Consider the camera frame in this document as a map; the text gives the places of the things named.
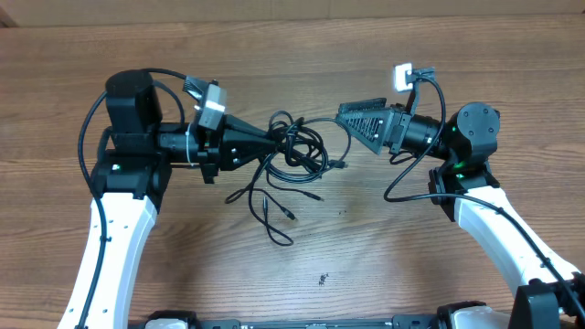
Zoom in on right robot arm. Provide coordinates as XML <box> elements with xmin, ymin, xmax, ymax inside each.
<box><xmin>336</xmin><ymin>93</ymin><xmax>584</xmax><ymax>328</ymax></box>

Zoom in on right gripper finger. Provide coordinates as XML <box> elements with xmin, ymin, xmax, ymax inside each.
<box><xmin>338</xmin><ymin>98</ymin><xmax>387</xmax><ymax>114</ymax></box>
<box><xmin>335</xmin><ymin>110</ymin><xmax>394</xmax><ymax>154</ymax></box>

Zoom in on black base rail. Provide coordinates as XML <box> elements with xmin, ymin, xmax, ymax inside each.
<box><xmin>130</xmin><ymin>301</ymin><xmax>504</xmax><ymax>329</ymax></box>

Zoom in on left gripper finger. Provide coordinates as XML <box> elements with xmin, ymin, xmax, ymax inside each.
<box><xmin>219</xmin><ymin>137</ymin><xmax>276</xmax><ymax>171</ymax></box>
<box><xmin>222</xmin><ymin>114</ymin><xmax>268</xmax><ymax>140</ymax></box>

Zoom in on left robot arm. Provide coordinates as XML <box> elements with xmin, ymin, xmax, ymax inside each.
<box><xmin>58</xmin><ymin>69</ymin><xmax>277</xmax><ymax>328</ymax></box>

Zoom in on small black debris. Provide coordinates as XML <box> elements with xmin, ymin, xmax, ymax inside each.
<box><xmin>318</xmin><ymin>273</ymin><xmax>329</xmax><ymax>286</ymax></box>

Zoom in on thin black cable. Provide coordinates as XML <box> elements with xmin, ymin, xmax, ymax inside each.
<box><xmin>224</xmin><ymin>116</ymin><xmax>353</xmax><ymax>248</ymax></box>

